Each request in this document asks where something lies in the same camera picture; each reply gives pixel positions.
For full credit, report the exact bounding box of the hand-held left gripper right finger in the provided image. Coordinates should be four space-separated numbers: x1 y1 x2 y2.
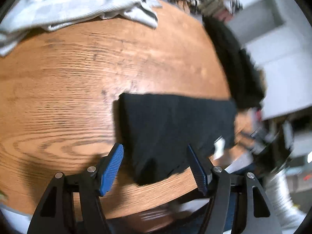
186 144 283 234

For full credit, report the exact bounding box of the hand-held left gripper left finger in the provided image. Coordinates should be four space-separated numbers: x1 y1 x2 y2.
26 143 124 234

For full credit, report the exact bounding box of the black garment with white label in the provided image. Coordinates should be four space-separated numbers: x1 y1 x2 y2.
113 93 238 186

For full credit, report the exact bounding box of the black fleece garment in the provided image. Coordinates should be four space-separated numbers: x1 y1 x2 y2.
202 15 266 113

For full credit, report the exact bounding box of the person's right forearm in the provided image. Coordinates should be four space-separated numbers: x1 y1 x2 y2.
264 168 308 230

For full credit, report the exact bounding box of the grey white knit sweater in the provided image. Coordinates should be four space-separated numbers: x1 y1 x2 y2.
0 0 160 56

